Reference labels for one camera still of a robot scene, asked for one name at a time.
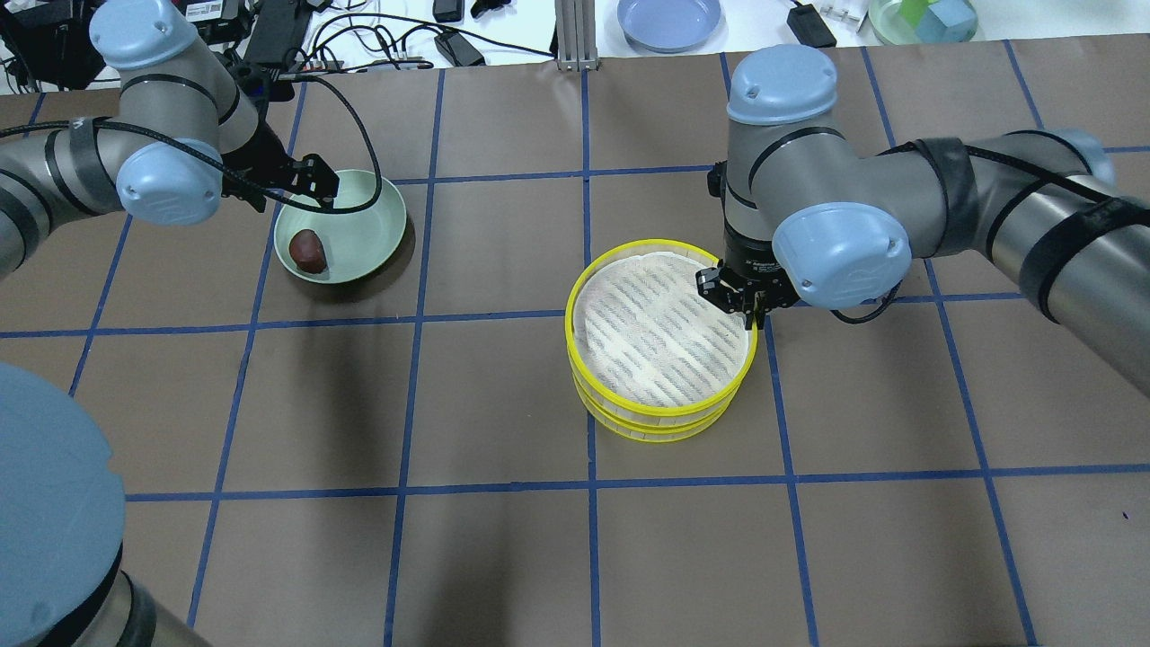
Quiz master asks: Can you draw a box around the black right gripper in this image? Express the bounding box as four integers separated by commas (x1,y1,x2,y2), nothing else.
695,225,800,332

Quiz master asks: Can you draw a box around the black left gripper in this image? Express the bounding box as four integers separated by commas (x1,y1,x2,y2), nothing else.
219,116,340,213

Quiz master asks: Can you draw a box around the brown steamed bun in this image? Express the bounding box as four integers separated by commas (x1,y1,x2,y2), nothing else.
288,229,328,275

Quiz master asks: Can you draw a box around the yellow bamboo steamer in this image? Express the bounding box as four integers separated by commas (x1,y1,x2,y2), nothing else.
574,376,742,442
564,239,758,415

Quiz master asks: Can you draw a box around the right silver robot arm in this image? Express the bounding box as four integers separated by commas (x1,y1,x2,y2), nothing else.
695,44,1149,392

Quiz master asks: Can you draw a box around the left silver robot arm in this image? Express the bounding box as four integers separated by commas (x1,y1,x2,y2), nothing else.
3,1,340,646

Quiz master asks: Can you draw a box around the light green plate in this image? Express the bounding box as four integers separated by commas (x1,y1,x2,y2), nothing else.
273,171,407,284

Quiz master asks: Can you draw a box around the black power adapter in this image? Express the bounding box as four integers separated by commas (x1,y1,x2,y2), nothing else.
787,1,837,49

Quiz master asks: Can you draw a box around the blue plate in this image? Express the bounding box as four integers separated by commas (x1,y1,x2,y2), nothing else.
615,1,723,53

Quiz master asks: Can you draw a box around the green bowl with blocks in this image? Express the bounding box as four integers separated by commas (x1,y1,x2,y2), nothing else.
867,1,980,45

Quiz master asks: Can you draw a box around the aluminium frame post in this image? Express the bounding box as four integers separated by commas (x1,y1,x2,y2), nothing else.
554,0,600,71

